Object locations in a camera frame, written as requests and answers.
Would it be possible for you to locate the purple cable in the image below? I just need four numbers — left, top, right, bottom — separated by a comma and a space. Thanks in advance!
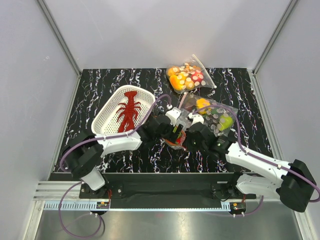
191, 104, 320, 217
57, 94, 173, 239

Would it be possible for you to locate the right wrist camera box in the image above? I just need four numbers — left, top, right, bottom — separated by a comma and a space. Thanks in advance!
187, 113, 204, 126

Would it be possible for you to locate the white perforated plastic basket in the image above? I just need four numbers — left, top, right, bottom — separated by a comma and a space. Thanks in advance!
91, 85, 155, 135

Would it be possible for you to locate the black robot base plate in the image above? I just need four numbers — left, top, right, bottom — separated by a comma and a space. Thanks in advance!
79, 173, 256, 211

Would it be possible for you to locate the red fake lobster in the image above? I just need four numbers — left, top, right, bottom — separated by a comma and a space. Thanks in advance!
116, 90, 141, 133

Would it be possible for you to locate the green fake apple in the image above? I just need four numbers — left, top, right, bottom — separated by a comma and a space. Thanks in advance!
172, 124, 184, 138

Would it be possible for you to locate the white slotted cable duct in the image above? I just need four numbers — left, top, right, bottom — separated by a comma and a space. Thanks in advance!
60, 201, 231, 212

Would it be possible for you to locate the dotted bag of orange fruit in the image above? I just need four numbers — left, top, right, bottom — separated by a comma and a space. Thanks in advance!
166, 54, 217, 94

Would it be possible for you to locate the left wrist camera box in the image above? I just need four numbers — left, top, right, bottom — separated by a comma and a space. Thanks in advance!
165, 107, 182, 126

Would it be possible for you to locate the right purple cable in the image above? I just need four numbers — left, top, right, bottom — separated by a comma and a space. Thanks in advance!
191, 104, 320, 217

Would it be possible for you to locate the green fake pear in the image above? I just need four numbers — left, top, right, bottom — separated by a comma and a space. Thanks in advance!
217, 115, 234, 132

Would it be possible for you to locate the yellow fake bell pepper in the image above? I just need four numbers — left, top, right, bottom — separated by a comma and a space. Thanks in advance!
196, 98, 211, 115

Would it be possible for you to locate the dotted bag with yellow pepper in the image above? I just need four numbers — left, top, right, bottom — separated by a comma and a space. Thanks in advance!
179, 92, 239, 136

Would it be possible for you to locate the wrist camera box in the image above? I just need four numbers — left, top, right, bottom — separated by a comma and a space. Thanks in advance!
187, 113, 204, 126
165, 107, 182, 126

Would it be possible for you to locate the clear red-zip bag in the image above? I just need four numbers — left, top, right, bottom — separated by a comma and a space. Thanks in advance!
164, 107, 191, 151

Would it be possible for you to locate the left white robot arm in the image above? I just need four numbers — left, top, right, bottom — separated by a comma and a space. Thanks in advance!
60, 115, 184, 198

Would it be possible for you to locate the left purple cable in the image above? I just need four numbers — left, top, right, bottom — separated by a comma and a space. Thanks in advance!
57, 94, 173, 239

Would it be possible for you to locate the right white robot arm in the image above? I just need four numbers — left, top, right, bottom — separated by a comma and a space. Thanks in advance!
185, 122, 317, 213

